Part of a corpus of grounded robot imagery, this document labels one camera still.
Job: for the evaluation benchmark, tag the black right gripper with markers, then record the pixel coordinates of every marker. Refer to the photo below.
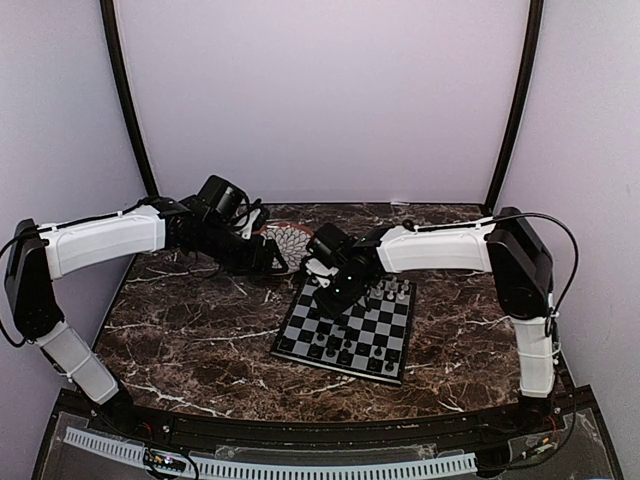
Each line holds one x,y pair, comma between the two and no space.
332,308

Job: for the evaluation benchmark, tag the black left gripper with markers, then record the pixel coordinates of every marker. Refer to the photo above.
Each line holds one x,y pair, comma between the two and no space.
261,266

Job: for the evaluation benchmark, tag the black white chess board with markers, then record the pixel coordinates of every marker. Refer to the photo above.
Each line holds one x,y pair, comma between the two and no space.
369,340

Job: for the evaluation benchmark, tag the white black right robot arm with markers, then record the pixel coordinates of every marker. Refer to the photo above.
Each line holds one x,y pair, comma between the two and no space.
503,251

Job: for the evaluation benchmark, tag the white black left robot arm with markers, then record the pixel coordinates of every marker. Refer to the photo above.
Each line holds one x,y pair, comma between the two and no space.
59,276

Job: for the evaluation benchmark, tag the floral patterned ceramic plate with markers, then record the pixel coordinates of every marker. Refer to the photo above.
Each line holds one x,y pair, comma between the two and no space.
291,240

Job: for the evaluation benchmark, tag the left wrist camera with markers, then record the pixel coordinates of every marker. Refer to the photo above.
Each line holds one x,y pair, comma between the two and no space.
220,199

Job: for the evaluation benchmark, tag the black front frame rail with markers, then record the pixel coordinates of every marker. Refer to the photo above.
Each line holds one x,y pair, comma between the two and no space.
483,430

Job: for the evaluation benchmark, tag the white slotted cable duct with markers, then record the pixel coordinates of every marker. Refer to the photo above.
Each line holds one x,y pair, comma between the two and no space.
247,463

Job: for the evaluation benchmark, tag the black left corner frame post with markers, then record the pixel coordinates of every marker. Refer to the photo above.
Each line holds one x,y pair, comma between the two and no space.
126,101

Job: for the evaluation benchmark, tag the black corner frame post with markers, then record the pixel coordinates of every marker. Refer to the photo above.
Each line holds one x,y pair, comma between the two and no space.
126,101
521,89

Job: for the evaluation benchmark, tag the black right corner frame post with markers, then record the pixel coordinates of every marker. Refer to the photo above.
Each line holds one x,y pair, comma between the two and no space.
521,89

